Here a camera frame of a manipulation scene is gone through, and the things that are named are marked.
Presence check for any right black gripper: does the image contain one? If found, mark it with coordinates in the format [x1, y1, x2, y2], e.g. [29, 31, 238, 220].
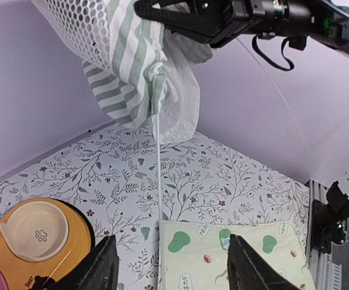
[190, 1, 349, 56]

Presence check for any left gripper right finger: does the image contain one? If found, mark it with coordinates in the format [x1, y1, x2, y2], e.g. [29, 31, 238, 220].
[227, 234, 297, 290]

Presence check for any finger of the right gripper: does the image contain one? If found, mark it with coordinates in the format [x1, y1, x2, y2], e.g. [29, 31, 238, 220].
[134, 1, 210, 44]
[152, 0, 201, 11]

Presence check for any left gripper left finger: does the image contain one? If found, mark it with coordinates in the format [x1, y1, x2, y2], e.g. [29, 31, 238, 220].
[49, 235, 119, 290]

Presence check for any avocado print cushion mat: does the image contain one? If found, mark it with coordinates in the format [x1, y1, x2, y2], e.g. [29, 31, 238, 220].
[160, 221, 315, 289]

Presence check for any striped fabric pet tent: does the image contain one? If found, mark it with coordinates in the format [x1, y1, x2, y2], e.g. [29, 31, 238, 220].
[34, 1, 213, 144]

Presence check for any yellow double pet feeder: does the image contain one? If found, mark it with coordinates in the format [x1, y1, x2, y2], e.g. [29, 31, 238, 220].
[0, 198, 95, 289]

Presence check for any cream bowl in feeder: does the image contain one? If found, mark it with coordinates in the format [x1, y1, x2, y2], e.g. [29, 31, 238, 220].
[0, 201, 69, 262]

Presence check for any floral table cloth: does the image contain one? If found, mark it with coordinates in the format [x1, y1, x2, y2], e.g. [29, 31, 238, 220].
[0, 125, 309, 289]

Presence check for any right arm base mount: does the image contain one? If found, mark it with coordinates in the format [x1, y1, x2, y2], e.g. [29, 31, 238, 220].
[310, 181, 349, 254]

